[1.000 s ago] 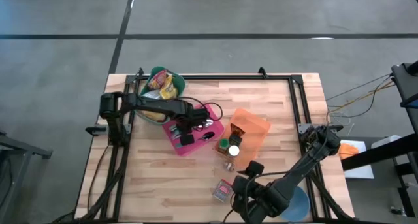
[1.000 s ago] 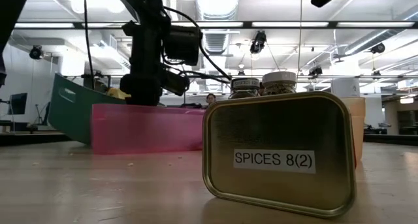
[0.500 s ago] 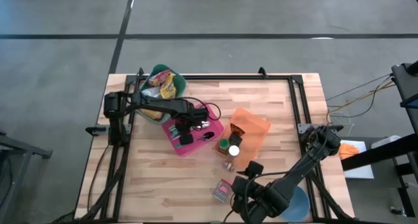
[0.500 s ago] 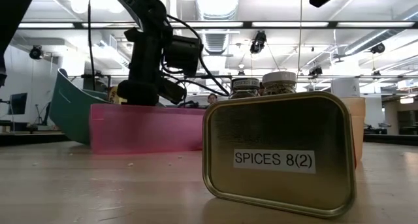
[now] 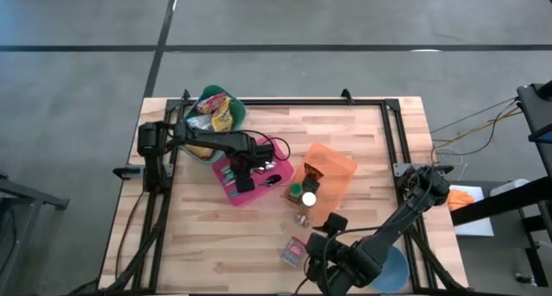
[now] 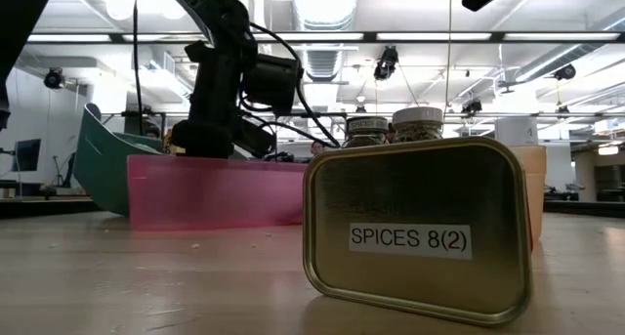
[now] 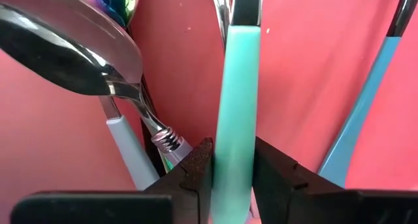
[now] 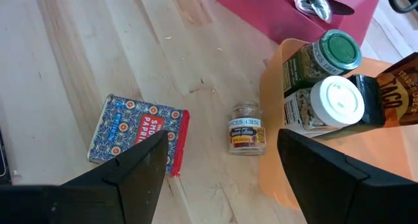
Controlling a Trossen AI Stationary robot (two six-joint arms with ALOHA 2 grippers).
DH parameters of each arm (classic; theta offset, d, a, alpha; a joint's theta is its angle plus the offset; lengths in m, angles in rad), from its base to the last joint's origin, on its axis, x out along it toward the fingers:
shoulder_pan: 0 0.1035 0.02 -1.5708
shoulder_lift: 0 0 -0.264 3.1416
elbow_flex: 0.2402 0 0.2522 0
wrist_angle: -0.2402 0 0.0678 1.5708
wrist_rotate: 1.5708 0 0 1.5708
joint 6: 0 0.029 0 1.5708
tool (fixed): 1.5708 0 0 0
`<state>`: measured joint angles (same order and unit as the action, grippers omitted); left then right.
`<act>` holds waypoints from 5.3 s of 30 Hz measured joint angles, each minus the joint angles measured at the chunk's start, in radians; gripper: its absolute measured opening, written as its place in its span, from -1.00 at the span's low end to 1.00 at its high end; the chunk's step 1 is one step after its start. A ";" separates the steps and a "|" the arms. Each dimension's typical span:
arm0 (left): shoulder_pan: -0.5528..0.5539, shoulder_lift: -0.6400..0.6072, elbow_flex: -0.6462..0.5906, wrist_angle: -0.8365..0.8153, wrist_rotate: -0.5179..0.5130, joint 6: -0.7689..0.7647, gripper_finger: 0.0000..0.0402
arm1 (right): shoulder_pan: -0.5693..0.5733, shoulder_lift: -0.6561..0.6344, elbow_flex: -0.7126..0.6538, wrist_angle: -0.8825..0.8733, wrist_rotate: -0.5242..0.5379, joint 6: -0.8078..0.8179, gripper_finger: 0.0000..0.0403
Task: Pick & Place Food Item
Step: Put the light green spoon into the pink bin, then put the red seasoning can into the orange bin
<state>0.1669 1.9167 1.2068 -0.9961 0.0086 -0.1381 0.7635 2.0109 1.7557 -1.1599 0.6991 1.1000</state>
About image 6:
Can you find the person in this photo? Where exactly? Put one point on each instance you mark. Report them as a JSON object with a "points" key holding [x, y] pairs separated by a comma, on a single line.
{"points": [[317, 147]]}

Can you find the black articulated stand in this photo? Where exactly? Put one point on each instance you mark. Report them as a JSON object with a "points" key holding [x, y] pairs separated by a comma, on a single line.
{"points": [[68, 171]]}

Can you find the black distant table frame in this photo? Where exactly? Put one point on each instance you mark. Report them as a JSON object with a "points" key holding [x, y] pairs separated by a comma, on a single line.
{"points": [[488, 114]]}

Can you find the silver ceiling ventilation duct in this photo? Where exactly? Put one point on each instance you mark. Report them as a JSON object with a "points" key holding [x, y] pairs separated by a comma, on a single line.
{"points": [[324, 8]]}

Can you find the black hanging ceiling lamp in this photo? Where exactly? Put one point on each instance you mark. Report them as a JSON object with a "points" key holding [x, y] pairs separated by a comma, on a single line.
{"points": [[565, 72], [387, 61], [360, 109], [471, 106], [54, 77]]}

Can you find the green lid spice jar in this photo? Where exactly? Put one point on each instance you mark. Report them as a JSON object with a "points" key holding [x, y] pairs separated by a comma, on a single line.
{"points": [[366, 127]]}

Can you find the white lid spice jar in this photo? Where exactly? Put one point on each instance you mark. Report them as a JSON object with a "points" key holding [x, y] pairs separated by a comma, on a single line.
{"points": [[417, 125]]}

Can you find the dark computer monitor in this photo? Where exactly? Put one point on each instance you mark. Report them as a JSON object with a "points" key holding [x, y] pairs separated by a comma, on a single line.
{"points": [[28, 154]]}

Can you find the black overhead frame bar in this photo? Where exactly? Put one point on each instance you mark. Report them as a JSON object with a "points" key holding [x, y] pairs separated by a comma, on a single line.
{"points": [[415, 37]]}

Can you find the beige plastic bin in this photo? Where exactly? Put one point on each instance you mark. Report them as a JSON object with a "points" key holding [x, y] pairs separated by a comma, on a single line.
{"points": [[534, 179]]}

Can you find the pink plastic bin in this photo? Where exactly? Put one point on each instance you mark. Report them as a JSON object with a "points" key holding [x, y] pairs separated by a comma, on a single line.
{"points": [[215, 193]]}

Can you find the red spice tin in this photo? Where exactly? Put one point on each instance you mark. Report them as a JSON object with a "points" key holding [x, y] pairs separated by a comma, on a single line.
{"points": [[415, 203]]}

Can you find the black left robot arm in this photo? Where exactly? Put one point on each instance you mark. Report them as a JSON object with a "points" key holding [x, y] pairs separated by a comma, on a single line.
{"points": [[19, 22]]}

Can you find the teal plastic bin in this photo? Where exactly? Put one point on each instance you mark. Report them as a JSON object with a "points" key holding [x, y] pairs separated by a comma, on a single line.
{"points": [[105, 164]]}

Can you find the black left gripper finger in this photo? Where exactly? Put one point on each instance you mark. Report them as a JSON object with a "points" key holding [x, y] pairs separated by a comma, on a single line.
{"points": [[202, 139], [254, 137]]}

